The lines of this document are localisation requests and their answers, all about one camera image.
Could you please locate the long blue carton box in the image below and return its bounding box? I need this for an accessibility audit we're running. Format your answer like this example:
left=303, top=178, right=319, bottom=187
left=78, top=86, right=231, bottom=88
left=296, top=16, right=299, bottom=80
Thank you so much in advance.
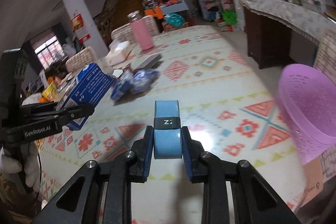
left=55, top=62, right=124, bottom=131

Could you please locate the light blue ZZ box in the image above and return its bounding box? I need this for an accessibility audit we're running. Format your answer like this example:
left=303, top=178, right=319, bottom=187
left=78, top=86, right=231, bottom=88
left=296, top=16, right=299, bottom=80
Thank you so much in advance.
left=154, top=101, right=182, bottom=159

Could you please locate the blue tissue packet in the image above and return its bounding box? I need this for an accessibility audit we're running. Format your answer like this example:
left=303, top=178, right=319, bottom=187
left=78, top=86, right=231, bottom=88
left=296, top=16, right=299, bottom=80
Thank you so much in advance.
left=110, top=70, right=134, bottom=102

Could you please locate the blue patterned plastic bag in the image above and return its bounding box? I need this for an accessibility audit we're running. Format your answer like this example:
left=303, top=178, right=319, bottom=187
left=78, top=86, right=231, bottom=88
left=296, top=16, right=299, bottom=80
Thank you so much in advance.
left=130, top=69, right=159, bottom=94

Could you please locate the white gloved left hand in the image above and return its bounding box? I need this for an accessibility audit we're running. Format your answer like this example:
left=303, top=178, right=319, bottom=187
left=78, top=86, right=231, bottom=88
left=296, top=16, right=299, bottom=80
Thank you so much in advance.
left=1, top=142, right=40, bottom=192

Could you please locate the yellow snack box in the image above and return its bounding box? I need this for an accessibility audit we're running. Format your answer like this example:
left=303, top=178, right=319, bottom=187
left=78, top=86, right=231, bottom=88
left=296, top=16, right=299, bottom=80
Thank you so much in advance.
left=42, top=82, right=58, bottom=101

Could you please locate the woven chair far left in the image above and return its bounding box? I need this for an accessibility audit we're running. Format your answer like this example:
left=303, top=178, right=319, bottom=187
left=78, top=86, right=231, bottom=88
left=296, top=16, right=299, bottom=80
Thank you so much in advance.
left=66, top=47, right=98, bottom=73

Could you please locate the purple perforated basket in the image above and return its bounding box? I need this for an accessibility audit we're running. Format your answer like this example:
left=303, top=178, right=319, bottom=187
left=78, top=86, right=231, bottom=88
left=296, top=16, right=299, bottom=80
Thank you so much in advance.
left=278, top=64, right=335, bottom=164

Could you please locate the white tissue pack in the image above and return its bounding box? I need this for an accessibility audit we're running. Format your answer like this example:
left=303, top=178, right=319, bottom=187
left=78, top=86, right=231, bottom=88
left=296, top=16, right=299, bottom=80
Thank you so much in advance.
left=105, top=39, right=132, bottom=66

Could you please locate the woven chair far centre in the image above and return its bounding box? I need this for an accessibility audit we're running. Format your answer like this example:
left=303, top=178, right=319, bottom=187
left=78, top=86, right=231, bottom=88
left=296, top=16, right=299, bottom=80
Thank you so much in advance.
left=110, top=15, right=159, bottom=44

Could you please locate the silver grey small box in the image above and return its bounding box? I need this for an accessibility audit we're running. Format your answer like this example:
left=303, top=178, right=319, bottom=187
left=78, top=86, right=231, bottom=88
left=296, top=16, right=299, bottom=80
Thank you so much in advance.
left=134, top=53, right=162, bottom=71

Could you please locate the pink thermos bottle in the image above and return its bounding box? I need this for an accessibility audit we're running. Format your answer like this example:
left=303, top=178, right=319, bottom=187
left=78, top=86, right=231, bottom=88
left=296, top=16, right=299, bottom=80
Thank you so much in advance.
left=127, top=10, right=154, bottom=51

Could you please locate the woven chair near basket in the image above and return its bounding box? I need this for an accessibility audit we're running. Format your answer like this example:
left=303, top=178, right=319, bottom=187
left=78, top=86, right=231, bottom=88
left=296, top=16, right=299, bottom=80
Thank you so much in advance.
left=313, top=28, right=336, bottom=83

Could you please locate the sideboard with patterned cloth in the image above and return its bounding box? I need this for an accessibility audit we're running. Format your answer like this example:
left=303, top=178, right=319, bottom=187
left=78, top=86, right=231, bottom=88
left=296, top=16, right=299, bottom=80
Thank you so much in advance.
left=239, top=0, right=335, bottom=69

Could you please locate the green bag on floor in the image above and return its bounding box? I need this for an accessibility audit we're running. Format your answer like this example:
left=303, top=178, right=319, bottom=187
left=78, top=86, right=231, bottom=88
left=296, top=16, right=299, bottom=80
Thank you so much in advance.
left=222, top=10, right=238, bottom=26

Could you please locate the red wall calendar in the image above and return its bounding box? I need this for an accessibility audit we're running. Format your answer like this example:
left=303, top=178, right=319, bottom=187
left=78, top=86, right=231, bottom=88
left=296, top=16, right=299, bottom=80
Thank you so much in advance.
left=71, top=14, right=91, bottom=44

